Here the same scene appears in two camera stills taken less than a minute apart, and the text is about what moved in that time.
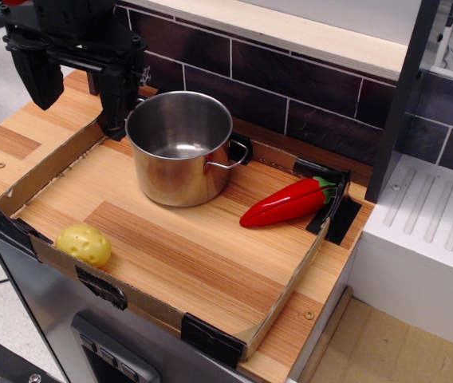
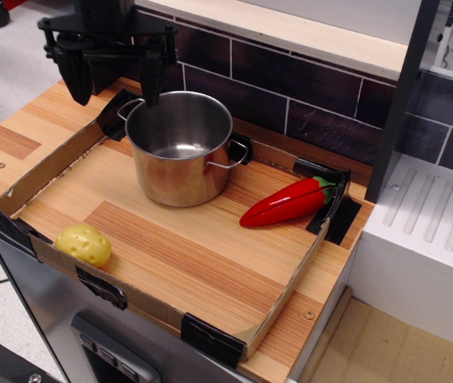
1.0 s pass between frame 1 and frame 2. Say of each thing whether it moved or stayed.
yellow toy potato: stayed
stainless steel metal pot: stayed
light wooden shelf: stayed
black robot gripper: moved
